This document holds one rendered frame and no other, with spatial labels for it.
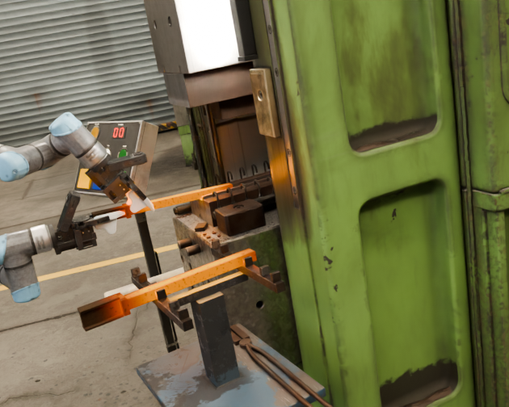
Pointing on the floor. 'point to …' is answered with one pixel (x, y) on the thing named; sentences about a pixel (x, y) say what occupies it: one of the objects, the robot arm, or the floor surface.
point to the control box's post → (153, 274)
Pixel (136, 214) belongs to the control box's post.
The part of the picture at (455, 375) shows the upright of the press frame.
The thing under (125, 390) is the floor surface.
